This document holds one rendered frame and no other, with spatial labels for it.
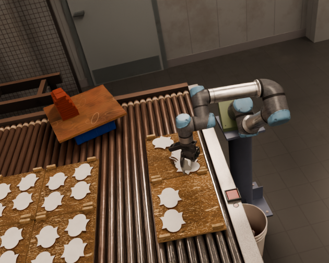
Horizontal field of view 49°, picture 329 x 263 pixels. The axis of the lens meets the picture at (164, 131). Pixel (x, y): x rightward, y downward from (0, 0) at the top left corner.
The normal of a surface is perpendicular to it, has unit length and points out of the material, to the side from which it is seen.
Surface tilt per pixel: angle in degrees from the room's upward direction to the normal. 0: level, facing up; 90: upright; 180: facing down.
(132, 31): 90
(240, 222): 0
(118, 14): 90
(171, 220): 0
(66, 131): 0
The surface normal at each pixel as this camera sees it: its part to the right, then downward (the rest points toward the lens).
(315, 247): -0.16, -0.77
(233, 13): 0.18, 0.59
